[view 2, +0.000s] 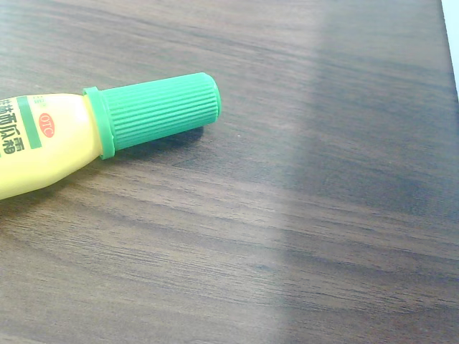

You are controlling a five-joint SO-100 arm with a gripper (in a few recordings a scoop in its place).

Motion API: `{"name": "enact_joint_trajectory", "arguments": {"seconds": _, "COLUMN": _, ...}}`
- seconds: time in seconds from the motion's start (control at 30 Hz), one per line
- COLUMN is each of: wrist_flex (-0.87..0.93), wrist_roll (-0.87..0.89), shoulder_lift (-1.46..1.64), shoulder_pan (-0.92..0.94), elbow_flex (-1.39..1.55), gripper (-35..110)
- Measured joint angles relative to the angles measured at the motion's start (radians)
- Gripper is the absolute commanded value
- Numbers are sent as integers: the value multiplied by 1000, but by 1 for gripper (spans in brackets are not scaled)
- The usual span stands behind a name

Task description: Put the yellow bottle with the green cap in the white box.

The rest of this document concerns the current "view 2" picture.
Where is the yellow and green small object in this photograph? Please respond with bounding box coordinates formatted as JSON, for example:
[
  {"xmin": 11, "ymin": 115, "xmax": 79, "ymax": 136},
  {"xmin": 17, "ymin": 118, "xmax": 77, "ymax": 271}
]
[{"xmin": 0, "ymin": 72, "xmax": 222, "ymax": 201}]

